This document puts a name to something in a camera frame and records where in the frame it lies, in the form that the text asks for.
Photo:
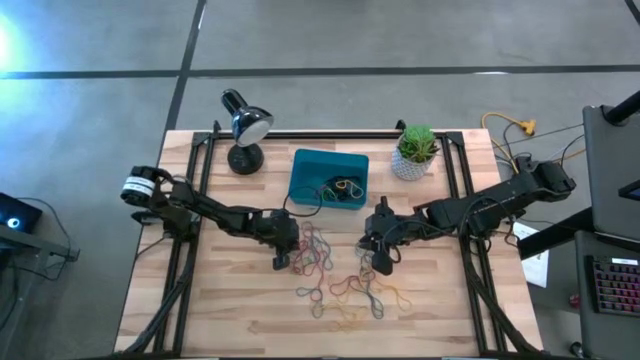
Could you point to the rubber bands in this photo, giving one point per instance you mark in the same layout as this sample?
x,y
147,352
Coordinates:
x,y
350,178

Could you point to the black desk lamp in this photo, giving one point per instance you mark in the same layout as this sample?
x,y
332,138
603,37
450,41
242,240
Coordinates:
x,y
252,131

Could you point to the succulent in patterned white pot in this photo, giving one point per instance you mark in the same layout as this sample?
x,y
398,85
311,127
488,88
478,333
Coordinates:
x,y
417,142

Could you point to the green rubber band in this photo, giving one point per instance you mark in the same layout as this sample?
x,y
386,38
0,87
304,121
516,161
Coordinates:
x,y
300,265
327,194

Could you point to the blue rubber band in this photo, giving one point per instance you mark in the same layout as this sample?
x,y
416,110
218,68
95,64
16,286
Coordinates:
x,y
365,280
300,291
327,247
313,310

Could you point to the small dark screen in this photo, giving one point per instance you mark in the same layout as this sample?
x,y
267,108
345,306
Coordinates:
x,y
631,191

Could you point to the white paper sheet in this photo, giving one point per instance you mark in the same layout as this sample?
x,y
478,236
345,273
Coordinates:
x,y
537,267

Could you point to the black aluminium table frame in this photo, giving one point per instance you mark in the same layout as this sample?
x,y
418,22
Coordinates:
x,y
325,135

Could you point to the grey side desk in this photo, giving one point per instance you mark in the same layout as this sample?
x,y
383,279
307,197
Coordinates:
x,y
600,340

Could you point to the thin black rubber band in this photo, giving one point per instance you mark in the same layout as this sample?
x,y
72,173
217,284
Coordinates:
x,y
380,312

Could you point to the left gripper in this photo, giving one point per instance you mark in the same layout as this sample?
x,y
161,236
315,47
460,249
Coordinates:
x,y
280,232

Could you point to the grey metal stand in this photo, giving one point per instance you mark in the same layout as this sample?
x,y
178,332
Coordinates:
x,y
30,242

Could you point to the backlit black keyboard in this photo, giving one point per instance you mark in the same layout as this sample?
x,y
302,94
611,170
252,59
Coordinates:
x,y
617,287

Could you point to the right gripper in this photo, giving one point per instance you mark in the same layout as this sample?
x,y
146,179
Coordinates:
x,y
385,230

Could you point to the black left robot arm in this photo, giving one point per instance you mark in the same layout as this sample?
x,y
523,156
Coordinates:
x,y
220,215

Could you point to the small red object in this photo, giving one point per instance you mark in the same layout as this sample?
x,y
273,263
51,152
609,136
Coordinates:
x,y
575,301

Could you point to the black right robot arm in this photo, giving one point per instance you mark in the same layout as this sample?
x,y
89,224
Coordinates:
x,y
500,192

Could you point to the red rubber band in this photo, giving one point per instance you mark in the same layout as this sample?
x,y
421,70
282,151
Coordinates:
x,y
322,260
334,287
318,285
312,235

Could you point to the blue plastic bin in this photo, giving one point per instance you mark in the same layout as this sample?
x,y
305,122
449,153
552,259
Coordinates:
x,y
310,165

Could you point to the black desk crossbar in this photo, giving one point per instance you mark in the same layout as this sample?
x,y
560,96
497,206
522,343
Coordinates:
x,y
550,235

